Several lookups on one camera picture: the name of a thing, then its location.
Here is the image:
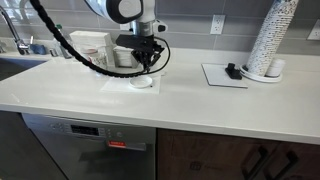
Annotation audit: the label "white paper napkin mat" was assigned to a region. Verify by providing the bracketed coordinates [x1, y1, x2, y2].
[100, 75, 161, 94]

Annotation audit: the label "small black block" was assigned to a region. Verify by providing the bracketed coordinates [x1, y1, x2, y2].
[225, 63, 242, 80]

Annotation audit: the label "white saucer plate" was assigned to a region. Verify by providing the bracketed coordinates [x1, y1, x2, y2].
[129, 77, 153, 89]

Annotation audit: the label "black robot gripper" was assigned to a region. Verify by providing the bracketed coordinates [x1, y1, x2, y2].
[116, 34, 164, 73]

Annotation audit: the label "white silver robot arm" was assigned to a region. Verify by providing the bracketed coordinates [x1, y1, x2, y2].
[84, 0, 168, 76]

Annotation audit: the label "short stack white lids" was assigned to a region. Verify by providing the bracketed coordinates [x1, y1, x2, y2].
[266, 59, 286, 77]

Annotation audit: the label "sugar packet holder box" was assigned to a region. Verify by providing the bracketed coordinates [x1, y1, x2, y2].
[113, 46, 138, 68]

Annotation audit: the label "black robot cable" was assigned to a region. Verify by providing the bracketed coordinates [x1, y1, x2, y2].
[29, 0, 172, 79]

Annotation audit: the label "patterned paper cup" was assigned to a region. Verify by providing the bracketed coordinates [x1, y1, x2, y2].
[88, 49, 107, 70]

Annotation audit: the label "blue sponge cloth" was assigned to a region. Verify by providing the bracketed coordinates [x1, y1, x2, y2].
[30, 44, 47, 55]

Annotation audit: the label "white square tile board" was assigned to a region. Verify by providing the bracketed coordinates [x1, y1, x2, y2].
[202, 64, 248, 89]

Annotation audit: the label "green cap dish soap bottle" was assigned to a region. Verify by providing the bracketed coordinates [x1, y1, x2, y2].
[53, 23, 73, 60]

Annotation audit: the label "white round cup tray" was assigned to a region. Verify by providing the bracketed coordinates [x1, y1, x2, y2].
[240, 65, 283, 83]

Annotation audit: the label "white wall outlet right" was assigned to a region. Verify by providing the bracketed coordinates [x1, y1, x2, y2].
[210, 15, 225, 35]

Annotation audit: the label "stainless dishwasher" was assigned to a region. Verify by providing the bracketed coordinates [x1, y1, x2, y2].
[22, 113, 156, 180]

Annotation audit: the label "dark wood cabinet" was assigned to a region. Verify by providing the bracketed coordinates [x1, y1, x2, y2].
[157, 129, 320, 180]

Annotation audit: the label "kitchen sink basin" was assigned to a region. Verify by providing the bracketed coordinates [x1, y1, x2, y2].
[0, 58, 45, 81]

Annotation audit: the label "chrome sink button fixture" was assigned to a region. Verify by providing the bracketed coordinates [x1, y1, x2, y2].
[49, 49, 58, 57]

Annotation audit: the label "white paper towel dispenser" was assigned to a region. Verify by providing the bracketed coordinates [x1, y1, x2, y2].
[70, 31, 115, 70]

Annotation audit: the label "chrome faucet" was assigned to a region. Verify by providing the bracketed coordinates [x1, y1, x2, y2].
[0, 6, 30, 55]

